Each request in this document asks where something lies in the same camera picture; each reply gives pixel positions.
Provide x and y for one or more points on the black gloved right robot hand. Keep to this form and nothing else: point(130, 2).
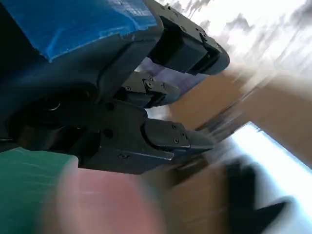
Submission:
point(243, 207)

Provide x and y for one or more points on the pink bowl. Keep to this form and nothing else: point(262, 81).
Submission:
point(104, 204)

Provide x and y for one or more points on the green cutting mat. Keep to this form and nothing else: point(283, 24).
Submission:
point(22, 190)

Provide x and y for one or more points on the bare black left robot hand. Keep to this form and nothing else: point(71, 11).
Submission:
point(73, 85)

